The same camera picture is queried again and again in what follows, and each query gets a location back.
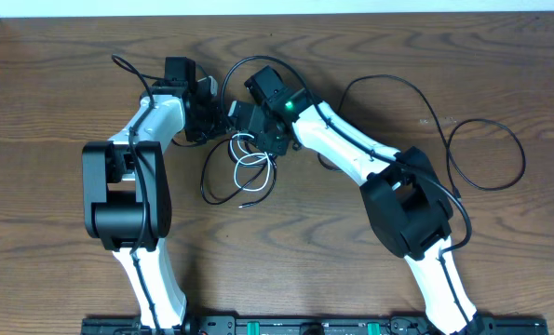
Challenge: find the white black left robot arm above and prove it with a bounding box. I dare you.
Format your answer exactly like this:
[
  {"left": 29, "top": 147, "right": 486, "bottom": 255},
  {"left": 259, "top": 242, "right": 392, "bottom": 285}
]
[{"left": 82, "top": 76, "right": 218, "bottom": 334}]

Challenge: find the black mounting rail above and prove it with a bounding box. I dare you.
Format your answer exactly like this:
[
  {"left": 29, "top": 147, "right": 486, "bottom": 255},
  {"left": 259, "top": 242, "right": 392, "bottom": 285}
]
[{"left": 80, "top": 315, "right": 550, "bottom": 335}]

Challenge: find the short black cable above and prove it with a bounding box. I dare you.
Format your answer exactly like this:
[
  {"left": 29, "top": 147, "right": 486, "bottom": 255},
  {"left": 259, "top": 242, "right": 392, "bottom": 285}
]
[{"left": 199, "top": 134, "right": 280, "bottom": 208}]

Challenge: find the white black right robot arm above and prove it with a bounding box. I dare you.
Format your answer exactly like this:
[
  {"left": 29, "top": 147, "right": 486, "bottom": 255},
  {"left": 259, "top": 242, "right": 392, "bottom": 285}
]
[{"left": 227, "top": 89, "right": 483, "bottom": 334}]

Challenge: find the white cable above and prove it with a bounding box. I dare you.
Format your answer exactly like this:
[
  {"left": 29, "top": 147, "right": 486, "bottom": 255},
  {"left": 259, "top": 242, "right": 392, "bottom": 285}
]
[{"left": 228, "top": 132, "right": 277, "bottom": 193}]

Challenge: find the long black cable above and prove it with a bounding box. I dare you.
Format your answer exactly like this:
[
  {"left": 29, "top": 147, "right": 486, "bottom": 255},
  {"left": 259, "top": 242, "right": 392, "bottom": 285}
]
[{"left": 316, "top": 74, "right": 528, "bottom": 202}]

